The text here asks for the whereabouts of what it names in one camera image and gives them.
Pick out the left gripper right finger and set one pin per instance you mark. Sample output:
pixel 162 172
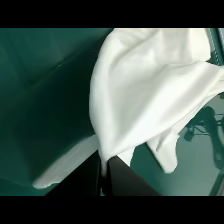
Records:
pixel 128 181

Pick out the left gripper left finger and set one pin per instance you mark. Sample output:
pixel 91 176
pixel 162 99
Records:
pixel 87 180

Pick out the white garment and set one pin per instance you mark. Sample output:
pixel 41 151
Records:
pixel 150 93

